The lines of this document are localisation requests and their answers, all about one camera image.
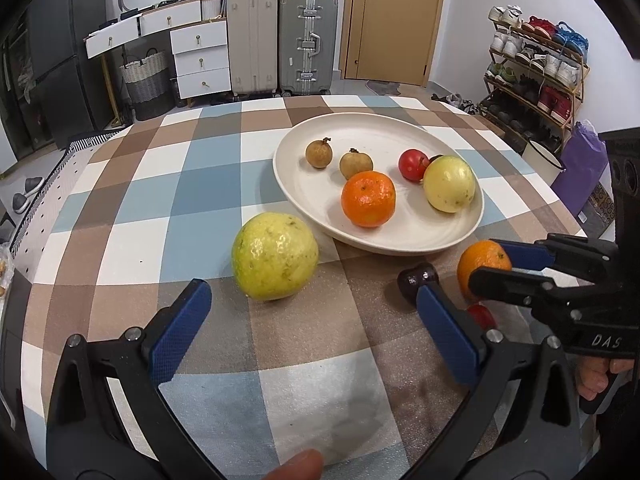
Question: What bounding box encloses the large yellow guava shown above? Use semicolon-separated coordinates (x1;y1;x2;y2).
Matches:
231;212;320;302

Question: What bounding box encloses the red cherry tomato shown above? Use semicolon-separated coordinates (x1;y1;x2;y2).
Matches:
467;304;497;331
398;149;431;182

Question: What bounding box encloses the dark patterned bag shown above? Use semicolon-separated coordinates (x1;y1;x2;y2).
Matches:
580;182;616;236

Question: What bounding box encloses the striped woven basket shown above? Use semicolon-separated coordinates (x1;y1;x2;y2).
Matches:
119;48;173;121

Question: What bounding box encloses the collection of shoes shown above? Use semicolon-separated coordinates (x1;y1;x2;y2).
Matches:
482;5;588;146

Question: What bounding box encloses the person's left hand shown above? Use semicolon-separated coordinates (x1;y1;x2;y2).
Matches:
260;449;326;480

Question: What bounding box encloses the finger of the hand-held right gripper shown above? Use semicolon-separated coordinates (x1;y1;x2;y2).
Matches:
467;265;576;311
490;234;620;281

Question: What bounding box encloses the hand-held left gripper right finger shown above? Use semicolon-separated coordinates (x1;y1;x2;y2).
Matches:
402;282;586;480

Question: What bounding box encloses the cream round plate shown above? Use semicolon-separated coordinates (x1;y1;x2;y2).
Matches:
273;113;485;256

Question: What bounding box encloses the person's right hand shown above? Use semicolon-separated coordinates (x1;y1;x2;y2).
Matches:
575;357;633;401

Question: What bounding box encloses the white dotted mat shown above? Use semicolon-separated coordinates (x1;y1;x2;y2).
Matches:
10;145;101;261

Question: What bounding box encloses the orange mandarin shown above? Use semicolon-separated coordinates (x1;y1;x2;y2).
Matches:
341;170;397;228
456;240;513;301

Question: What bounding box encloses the beige suitcase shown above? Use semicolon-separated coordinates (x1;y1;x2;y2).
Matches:
226;0;279;98

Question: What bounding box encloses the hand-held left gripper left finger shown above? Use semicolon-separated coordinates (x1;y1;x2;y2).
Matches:
47;279;223;480

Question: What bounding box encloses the small yellow guava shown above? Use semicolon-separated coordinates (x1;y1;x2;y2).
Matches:
423;155;476;213

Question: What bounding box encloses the wooden shoe rack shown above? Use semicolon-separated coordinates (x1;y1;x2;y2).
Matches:
479;6;591;156

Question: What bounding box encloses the dark wardrobe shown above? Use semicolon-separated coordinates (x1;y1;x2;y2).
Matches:
0;20;36;161

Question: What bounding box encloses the brown longan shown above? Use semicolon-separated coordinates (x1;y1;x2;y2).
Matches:
305;137;335;169
339;148;374;181

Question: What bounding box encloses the dark grey refrigerator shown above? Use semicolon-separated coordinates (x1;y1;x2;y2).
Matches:
27;0;113;146

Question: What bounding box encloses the white enamel bucket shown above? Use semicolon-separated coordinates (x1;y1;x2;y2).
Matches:
522;139;567;186

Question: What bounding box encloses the white drawer cabinet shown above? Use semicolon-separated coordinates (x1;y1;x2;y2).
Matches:
85;0;232;101

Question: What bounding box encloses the silver suitcase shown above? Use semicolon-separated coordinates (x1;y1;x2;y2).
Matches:
278;0;339;97

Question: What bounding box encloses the purple bag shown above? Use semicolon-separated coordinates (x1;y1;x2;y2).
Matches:
557;121;608;218

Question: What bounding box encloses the black white striped mat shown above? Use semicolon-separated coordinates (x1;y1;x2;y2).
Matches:
67;130;128;153

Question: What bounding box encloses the wooden door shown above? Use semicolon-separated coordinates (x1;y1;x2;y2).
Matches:
339;0;448;87

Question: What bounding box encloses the pair of floor shoes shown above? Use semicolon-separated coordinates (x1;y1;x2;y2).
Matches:
432;92;481;113

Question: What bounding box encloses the checked tablecloth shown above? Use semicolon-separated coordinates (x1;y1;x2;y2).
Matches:
20;94;601;480

